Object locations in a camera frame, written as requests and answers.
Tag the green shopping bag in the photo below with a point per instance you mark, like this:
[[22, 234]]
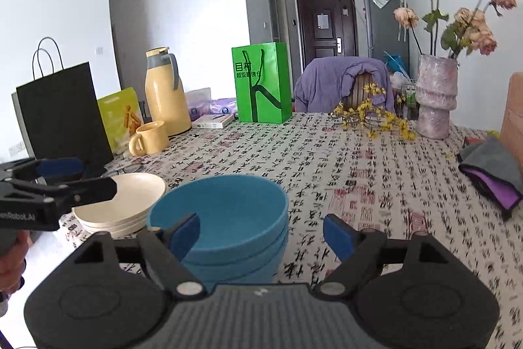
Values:
[[263, 83]]

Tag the white book box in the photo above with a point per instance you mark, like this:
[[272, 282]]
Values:
[[213, 121]]

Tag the pink small suitcase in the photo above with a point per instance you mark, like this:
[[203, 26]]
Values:
[[512, 127]]

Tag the cream plate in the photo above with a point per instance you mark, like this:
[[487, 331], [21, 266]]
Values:
[[136, 193], [118, 231], [115, 224]]

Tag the grey refrigerator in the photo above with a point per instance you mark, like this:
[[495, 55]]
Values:
[[386, 39]]

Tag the pink textured vase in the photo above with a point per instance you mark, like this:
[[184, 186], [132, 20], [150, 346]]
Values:
[[436, 94]]

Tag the yellow-green snack box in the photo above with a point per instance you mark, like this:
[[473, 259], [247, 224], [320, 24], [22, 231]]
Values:
[[121, 116]]

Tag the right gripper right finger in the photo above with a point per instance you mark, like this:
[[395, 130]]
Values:
[[359, 253]]

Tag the yellow thermos jug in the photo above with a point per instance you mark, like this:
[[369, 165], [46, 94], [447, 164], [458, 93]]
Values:
[[164, 91]]

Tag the black paper bag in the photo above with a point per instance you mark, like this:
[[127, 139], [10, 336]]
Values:
[[58, 116]]

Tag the grey purple folded cloth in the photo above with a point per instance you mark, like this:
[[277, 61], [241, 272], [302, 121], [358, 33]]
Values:
[[494, 172]]

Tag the purple jacket on chair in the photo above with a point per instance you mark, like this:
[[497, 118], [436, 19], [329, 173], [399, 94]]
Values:
[[326, 81]]

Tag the yellow flower branch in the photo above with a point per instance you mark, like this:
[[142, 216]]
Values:
[[374, 123]]

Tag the yellow mug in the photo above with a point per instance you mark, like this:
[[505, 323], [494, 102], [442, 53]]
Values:
[[151, 138]]

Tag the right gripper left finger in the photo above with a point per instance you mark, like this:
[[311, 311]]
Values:
[[163, 251]]

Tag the person's left hand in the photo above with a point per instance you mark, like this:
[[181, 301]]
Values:
[[13, 264]]

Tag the dark entrance door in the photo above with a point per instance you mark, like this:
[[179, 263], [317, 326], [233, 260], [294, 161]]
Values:
[[327, 29]]

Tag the blue bowl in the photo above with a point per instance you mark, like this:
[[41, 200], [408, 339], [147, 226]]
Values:
[[233, 209], [240, 274], [252, 253]]

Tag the wooden chair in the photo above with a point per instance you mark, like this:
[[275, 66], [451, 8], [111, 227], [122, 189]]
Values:
[[365, 95]]

